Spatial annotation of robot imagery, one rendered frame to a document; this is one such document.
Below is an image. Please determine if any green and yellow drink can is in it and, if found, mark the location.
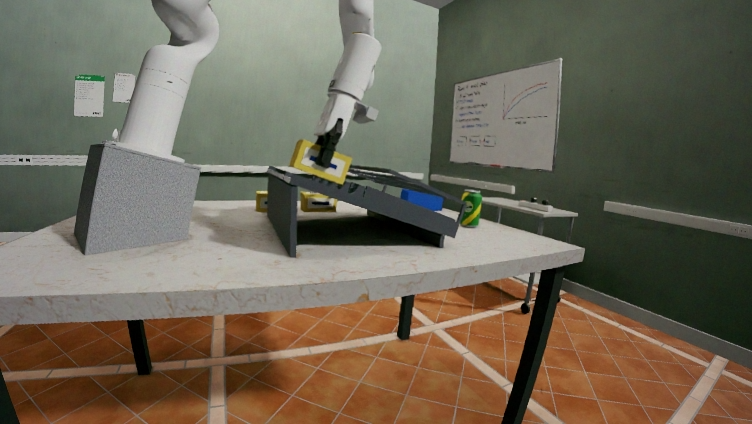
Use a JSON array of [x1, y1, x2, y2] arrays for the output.
[[460, 190, 482, 228]]

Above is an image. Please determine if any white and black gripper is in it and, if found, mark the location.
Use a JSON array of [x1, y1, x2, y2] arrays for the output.
[[314, 91, 358, 168]]

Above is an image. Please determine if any blue open box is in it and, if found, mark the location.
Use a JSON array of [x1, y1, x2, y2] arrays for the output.
[[401, 189, 443, 211]]

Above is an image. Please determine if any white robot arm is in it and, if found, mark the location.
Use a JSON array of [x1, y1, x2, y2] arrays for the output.
[[102, 0, 381, 162]]

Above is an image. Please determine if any yellow butter carton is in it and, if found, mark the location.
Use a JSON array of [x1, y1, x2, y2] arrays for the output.
[[300, 192, 337, 212], [289, 139, 352, 185], [256, 191, 267, 212]]

